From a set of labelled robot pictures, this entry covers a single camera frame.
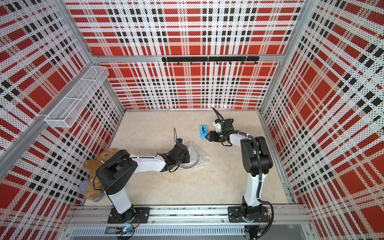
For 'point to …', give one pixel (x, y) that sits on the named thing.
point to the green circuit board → (125, 230)
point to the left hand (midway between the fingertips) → (190, 156)
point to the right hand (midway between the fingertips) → (211, 136)
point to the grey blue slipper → (83, 187)
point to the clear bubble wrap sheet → (198, 158)
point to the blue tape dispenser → (203, 131)
